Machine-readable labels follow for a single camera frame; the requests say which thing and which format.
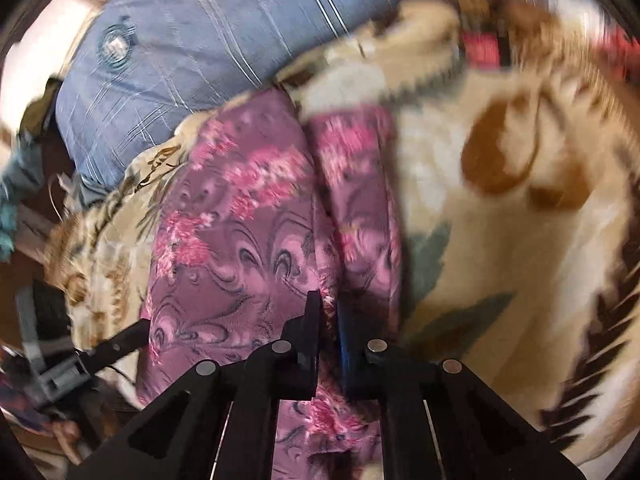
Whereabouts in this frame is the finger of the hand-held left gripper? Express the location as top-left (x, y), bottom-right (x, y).
top-left (75, 318), bottom-right (152, 377)

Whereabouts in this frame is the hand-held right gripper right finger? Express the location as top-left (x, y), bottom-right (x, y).
top-left (337, 300), bottom-right (587, 480)

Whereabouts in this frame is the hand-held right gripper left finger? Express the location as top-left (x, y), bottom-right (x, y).
top-left (65, 291), bottom-right (320, 480)

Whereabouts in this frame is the purple floral garment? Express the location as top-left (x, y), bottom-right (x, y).
top-left (135, 87), bottom-right (406, 480)

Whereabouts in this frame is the beige printed blanket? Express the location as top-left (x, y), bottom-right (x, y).
top-left (42, 0), bottom-right (640, 466)

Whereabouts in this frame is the teal patterned cloth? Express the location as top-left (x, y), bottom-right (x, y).
top-left (0, 142), bottom-right (45, 263)

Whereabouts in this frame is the olive cloth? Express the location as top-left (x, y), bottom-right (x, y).
top-left (19, 77), bottom-right (65, 137)

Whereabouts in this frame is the blue striped pillow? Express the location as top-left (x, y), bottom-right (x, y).
top-left (55, 0), bottom-right (591, 206)

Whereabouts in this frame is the white cable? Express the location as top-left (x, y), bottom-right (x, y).
top-left (49, 180), bottom-right (67, 223)

